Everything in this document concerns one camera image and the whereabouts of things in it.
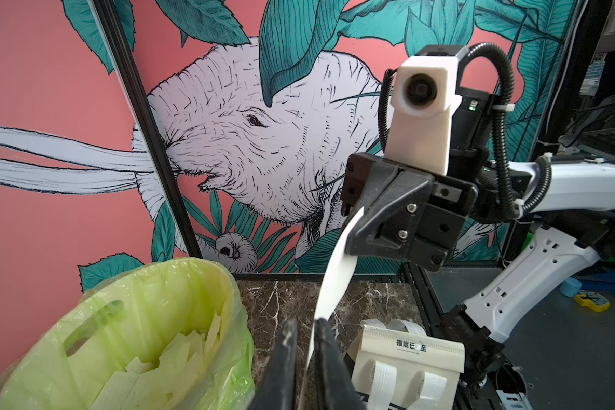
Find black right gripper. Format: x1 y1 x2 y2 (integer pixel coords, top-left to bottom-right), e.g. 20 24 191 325
341 153 478 271

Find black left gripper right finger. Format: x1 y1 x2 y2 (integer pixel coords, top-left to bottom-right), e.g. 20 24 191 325
314 319 365 410

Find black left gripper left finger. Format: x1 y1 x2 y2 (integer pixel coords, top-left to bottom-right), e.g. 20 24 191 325
247 319 297 410

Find dark takeout bag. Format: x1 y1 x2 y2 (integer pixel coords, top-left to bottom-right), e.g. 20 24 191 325
348 319 465 409

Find white takeout receipt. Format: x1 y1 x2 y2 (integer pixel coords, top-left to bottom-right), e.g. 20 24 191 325
305 208 365 370

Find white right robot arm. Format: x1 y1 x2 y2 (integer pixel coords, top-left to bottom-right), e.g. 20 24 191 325
339 43 615 385

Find paper scraps in bin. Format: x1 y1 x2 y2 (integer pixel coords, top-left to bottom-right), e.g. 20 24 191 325
91 314 222 409

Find green plastic bin liner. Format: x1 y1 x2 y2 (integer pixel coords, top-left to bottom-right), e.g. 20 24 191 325
0 258 255 409

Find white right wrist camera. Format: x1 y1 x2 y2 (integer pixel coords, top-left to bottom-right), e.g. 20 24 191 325
384 56 462 175

